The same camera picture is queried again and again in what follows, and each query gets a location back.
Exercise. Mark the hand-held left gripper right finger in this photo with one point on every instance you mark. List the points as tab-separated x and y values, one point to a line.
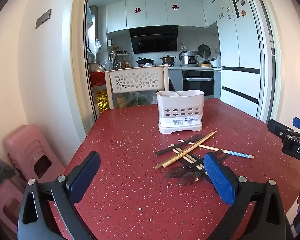
218	177

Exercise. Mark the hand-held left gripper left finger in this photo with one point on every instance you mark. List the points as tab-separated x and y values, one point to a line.
85	175

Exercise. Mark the plain pale chopstick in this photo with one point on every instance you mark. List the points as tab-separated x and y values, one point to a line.
196	160

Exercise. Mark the black plastic spoon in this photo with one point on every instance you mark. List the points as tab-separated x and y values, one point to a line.
188	179
165	150
176	172

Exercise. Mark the yellow dotted pale chopstick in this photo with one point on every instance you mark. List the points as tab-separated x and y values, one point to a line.
193	161

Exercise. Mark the blue dotted pale chopstick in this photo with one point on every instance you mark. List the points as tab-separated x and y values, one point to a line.
237	153

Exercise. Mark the white plastic utensil holder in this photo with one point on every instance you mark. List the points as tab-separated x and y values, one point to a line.
180	102

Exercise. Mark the stack of pink plastic stools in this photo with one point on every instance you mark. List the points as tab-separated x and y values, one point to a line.
27	145

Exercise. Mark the gold foil bag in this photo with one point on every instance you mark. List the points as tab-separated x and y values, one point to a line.
102	100

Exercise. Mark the small cardboard box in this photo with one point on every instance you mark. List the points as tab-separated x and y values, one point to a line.
121	102

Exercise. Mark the white refrigerator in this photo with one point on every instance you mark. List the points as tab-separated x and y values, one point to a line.
240	55

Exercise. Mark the low pink plastic stool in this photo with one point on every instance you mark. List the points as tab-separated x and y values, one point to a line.
5	200

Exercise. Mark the small white appliance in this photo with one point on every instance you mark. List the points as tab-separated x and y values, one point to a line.
214	62

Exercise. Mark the black built-in oven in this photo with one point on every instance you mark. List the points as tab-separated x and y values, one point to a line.
197	82

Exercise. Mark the green leafy vegetables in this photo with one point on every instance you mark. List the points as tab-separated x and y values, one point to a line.
138	100

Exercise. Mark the wooden board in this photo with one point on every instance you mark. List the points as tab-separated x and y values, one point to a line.
206	65

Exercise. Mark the red plastic basket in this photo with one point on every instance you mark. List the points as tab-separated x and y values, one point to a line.
97	78

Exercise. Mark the round black divided tray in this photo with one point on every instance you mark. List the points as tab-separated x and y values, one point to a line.
204	50

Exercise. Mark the beige flower-cut basket trolley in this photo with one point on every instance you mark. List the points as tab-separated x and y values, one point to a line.
135	80

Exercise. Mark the steel pan lid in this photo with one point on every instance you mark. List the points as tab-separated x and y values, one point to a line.
97	67

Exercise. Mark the silver rice cooker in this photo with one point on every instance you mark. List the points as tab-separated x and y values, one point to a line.
188	58

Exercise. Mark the white spice rack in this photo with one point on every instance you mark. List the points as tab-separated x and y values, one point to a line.
118	60

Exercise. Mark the group of fridge magnets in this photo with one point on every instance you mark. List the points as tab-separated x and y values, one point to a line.
243	12

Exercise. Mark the steel cooking pot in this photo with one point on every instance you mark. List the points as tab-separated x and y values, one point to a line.
168	59

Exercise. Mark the black wok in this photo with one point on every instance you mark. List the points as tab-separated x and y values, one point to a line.
145	61

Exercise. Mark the hanging clear plastic bag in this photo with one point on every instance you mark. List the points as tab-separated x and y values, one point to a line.
97	45

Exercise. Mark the black range hood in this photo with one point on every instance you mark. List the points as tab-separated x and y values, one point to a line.
153	40

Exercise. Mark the red paper-cut sticker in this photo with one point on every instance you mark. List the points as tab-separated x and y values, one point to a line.
175	6
137	10

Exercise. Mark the white wall hook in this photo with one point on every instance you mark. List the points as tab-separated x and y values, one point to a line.
183	46

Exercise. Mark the dark wall plate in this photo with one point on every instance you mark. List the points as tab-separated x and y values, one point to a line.
43	18

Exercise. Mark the white wall cabinets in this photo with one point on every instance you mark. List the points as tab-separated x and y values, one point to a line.
155	12

